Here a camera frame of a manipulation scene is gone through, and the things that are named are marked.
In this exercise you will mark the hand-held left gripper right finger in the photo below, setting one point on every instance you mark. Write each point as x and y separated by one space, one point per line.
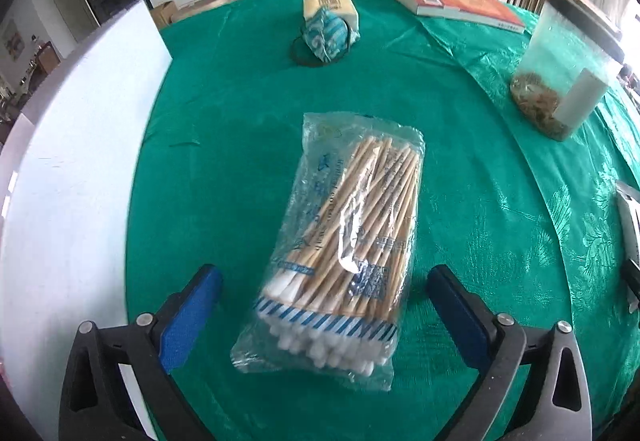
457 316

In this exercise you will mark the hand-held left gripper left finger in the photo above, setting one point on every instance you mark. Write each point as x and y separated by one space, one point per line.
187 316

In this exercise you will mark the bag of cotton swabs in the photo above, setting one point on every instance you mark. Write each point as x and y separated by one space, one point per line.
345 246

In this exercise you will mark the white board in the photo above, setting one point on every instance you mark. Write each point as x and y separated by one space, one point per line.
75 171

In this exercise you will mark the floral green tablecloth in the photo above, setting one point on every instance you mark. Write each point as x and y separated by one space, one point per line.
575 171

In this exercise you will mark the clear jar with black lid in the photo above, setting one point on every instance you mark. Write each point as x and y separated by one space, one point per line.
560 61

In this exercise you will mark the plain green tablecloth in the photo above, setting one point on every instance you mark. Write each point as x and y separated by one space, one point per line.
250 96

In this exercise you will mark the cardboard box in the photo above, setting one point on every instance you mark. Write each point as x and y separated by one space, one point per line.
164 15

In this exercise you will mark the teal patterned pouch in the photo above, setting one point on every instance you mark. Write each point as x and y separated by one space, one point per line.
327 36

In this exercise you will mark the yellow tissue packet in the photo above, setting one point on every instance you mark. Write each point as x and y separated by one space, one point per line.
332 3

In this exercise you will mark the framed wall picture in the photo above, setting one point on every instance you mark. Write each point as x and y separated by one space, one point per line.
12 41

